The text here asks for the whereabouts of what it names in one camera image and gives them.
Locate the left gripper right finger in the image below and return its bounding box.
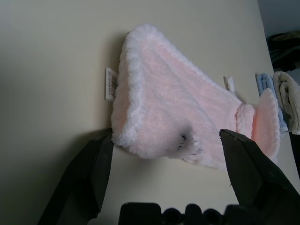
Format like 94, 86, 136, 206
219, 128, 300, 225

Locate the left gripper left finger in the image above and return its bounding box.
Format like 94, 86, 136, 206
35, 127, 113, 225

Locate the pink fluffy towel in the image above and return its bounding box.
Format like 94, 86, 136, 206
104, 22, 281, 169

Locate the beige folded towel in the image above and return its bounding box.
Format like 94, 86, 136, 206
273, 71, 300, 135

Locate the light blue folded towel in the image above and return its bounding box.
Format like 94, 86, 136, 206
255, 73, 288, 133

